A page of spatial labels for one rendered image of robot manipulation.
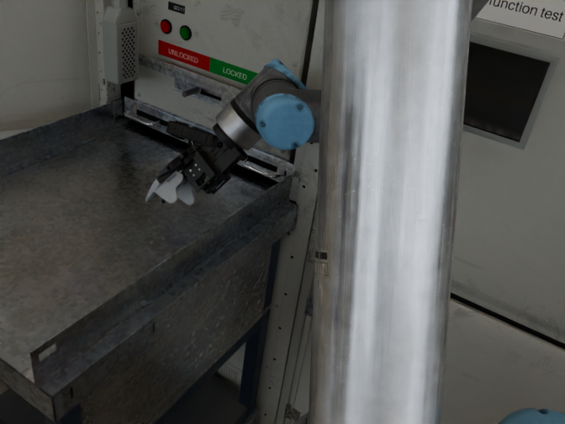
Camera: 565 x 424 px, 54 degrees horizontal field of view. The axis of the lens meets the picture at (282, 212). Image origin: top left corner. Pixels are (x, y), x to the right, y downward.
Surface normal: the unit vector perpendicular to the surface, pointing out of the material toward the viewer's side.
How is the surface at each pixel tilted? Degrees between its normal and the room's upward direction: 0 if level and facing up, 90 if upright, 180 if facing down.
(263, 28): 90
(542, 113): 90
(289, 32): 90
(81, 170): 0
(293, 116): 86
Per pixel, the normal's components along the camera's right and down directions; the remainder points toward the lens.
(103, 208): 0.12, -0.83
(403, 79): -0.07, 0.15
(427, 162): 0.32, 0.15
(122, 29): 0.84, 0.37
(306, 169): -0.53, 0.40
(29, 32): 0.49, 0.52
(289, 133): 0.06, 0.48
